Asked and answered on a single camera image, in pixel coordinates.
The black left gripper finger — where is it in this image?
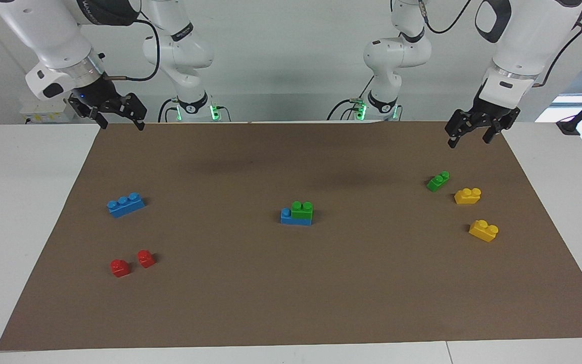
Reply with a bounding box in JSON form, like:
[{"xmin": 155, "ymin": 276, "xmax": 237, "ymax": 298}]
[
  {"xmin": 482, "ymin": 119, "xmax": 507, "ymax": 144},
  {"xmin": 445, "ymin": 108, "xmax": 474, "ymax": 149}
]

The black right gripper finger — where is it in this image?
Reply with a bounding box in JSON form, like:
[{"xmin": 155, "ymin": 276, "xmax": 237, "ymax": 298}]
[
  {"xmin": 68, "ymin": 96, "xmax": 110, "ymax": 130},
  {"xmin": 118, "ymin": 93, "xmax": 148, "ymax": 131}
]

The green two-stud toy brick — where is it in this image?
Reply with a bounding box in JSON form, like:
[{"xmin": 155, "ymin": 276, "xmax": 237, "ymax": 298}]
[
  {"xmin": 291, "ymin": 201, "xmax": 314, "ymax": 220},
  {"xmin": 426, "ymin": 171, "xmax": 451, "ymax": 193}
]

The blue three-stud toy brick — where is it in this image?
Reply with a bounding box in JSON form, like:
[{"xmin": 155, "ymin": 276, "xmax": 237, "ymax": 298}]
[
  {"xmin": 107, "ymin": 193, "xmax": 146, "ymax": 218},
  {"xmin": 280, "ymin": 208, "xmax": 313, "ymax": 226}
]

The white box with yellow label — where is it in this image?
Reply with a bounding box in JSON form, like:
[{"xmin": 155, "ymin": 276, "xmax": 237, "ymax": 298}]
[{"xmin": 20, "ymin": 96, "xmax": 77, "ymax": 124}]

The yellow two-stud toy brick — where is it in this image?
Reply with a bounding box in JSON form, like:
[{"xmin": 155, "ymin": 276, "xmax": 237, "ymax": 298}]
[
  {"xmin": 454, "ymin": 188, "xmax": 482, "ymax": 205},
  {"xmin": 468, "ymin": 219, "xmax": 499, "ymax": 243}
]

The brown paper table mat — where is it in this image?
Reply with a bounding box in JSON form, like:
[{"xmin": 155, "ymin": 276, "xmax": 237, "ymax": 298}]
[{"xmin": 0, "ymin": 120, "xmax": 582, "ymax": 351}]

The black right base cable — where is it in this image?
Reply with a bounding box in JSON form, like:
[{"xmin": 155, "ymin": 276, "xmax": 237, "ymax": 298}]
[{"xmin": 158, "ymin": 98, "xmax": 179, "ymax": 123}]

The black base cable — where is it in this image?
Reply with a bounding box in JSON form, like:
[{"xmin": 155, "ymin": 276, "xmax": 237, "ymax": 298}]
[
  {"xmin": 158, "ymin": 98, "xmax": 179, "ymax": 123},
  {"xmin": 326, "ymin": 75, "xmax": 375, "ymax": 122}
]

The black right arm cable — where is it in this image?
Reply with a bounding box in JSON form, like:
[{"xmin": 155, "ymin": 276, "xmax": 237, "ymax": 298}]
[{"xmin": 100, "ymin": 18, "xmax": 161, "ymax": 82}]

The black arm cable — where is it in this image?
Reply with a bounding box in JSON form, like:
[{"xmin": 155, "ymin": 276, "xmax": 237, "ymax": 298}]
[
  {"xmin": 100, "ymin": 18, "xmax": 161, "ymax": 82},
  {"xmin": 420, "ymin": 0, "xmax": 582, "ymax": 87}
]

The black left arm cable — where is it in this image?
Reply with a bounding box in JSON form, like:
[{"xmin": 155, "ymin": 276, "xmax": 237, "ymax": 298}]
[{"xmin": 420, "ymin": 0, "xmax": 582, "ymax": 87}]

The black left base cable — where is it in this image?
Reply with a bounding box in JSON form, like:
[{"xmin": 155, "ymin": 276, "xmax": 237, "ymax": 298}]
[{"xmin": 326, "ymin": 75, "xmax": 375, "ymax": 122}]

